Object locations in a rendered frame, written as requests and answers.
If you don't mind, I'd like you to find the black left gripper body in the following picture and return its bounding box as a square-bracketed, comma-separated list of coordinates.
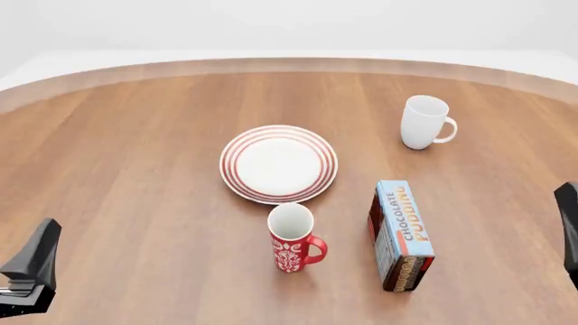
[0, 272, 57, 317]

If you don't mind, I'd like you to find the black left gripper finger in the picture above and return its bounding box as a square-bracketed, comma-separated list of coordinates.
[0, 217, 62, 293]

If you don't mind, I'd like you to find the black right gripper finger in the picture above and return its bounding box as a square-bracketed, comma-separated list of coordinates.
[554, 181, 578, 279]

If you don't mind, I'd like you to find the white mug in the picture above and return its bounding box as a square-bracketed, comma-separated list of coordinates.
[400, 95, 459, 151]

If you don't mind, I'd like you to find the red patterned mug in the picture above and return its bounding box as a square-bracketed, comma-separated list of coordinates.
[266, 202, 329, 274]

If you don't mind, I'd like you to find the white plate with red rings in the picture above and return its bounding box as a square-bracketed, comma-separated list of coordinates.
[219, 125, 340, 206]

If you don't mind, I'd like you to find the chocolate pudding box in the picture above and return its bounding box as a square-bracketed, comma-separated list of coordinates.
[367, 179, 436, 293]

